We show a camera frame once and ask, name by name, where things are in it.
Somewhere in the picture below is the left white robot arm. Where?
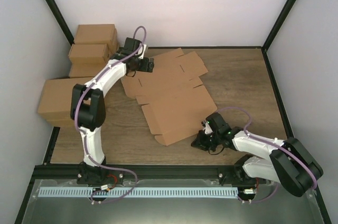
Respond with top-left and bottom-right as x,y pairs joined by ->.
70,38 -> 154,185

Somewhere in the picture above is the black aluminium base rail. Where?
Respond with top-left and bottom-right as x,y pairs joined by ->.
32,164 -> 265,182

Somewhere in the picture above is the light blue slotted cable duct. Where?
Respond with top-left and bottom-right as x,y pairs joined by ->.
38,186 -> 238,199

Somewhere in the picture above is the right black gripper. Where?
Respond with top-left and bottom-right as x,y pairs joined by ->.
192,130 -> 221,152

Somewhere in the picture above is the black frame post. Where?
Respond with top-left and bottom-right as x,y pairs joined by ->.
45,0 -> 74,45
261,0 -> 314,49

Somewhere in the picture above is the left black frame post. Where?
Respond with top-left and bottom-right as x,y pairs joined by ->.
45,0 -> 74,45

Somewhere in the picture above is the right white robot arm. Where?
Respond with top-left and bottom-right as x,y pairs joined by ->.
191,113 -> 324,197

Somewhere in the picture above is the right black frame post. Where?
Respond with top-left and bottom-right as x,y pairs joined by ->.
261,0 -> 314,49

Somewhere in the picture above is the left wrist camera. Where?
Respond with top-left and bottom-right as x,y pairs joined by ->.
135,44 -> 148,59

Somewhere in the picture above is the large front cardboard box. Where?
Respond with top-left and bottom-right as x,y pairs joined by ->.
37,77 -> 92,120

